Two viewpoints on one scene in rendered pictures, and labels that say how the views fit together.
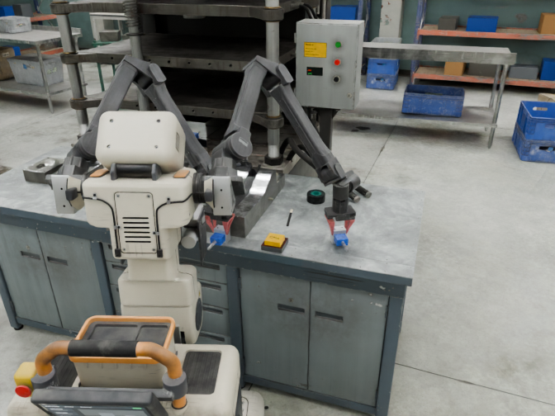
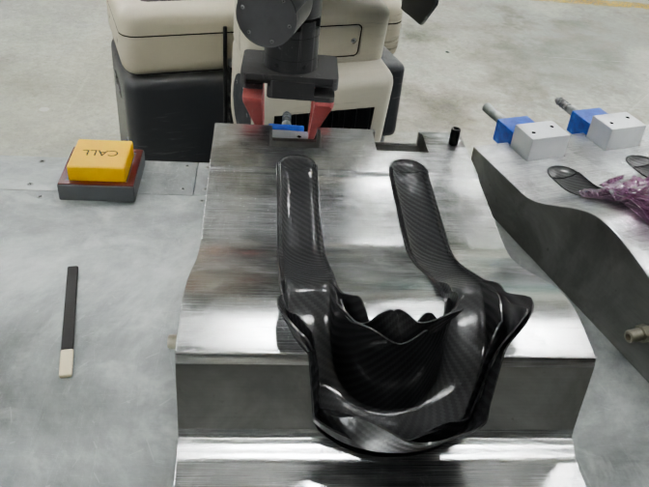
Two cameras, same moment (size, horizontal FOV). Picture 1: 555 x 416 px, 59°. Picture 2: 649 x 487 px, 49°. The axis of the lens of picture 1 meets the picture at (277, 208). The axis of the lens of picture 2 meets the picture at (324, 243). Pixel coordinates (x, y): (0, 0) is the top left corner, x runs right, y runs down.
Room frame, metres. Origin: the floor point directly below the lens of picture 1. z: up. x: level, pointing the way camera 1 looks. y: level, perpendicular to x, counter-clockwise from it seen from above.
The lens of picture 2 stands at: (2.24, -0.05, 1.24)
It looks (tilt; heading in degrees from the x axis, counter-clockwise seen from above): 37 degrees down; 155
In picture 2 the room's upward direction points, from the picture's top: 6 degrees clockwise
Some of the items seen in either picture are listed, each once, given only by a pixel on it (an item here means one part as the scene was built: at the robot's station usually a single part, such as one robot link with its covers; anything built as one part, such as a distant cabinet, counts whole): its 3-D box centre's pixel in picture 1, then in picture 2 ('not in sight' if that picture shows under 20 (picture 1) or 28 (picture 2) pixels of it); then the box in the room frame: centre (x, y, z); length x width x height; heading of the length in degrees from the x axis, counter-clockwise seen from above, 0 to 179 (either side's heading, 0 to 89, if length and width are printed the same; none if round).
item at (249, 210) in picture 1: (237, 191); (360, 301); (1.86, 0.17, 0.87); 0.50 x 0.26 x 0.14; 162
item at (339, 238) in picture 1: (341, 241); not in sight; (1.51, -0.23, 0.83); 0.13 x 0.05 x 0.05; 10
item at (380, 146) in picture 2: not in sight; (397, 156); (1.67, 0.30, 0.87); 0.05 x 0.05 x 0.04; 72
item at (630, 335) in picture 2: not in sight; (637, 334); (1.94, 0.39, 0.84); 0.02 x 0.01 x 0.02; 89
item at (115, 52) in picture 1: (201, 63); not in sight; (2.88, 0.44, 1.20); 1.29 x 0.83 x 0.19; 72
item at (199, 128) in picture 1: (204, 122); not in sight; (2.79, 0.43, 0.87); 0.50 x 0.27 x 0.17; 162
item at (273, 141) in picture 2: not in sight; (294, 152); (1.63, 0.19, 0.87); 0.05 x 0.05 x 0.04; 72
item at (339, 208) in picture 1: (339, 205); not in sight; (1.55, -0.22, 0.95); 0.10 x 0.07 x 0.07; 100
